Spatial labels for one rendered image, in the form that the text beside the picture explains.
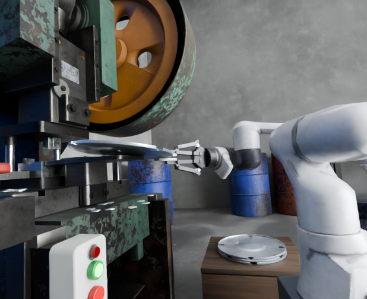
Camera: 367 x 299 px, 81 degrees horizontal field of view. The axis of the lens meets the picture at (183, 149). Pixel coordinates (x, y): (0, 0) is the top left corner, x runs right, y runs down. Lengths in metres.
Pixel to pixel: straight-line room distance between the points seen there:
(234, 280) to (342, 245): 0.51
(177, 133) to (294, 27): 2.67
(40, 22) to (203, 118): 3.48
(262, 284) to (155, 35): 1.13
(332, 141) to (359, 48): 4.12
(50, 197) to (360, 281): 0.66
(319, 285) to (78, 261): 0.44
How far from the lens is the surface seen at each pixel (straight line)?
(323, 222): 0.52
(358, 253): 0.55
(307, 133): 0.50
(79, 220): 0.55
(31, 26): 0.71
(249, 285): 0.95
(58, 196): 0.63
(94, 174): 0.68
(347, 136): 0.45
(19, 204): 0.43
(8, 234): 0.43
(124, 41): 1.24
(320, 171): 0.56
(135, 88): 1.11
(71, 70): 0.83
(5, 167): 0.41
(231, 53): 4.33
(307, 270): 0.57
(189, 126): 4.04
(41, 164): 0.73
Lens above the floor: 0.74
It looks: 5 degrees up
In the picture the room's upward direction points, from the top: 4 degrees counter-clockwise
